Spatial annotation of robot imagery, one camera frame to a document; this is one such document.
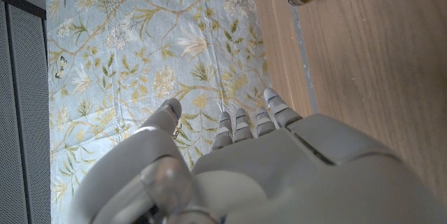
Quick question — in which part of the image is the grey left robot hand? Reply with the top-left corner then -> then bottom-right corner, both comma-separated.
68,87 -> 447,224

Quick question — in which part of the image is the floral print backdrop cloth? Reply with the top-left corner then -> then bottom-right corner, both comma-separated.
45,0 -> 272,224

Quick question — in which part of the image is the grey perforated panel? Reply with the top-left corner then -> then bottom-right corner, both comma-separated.
0,0 -> 52,224

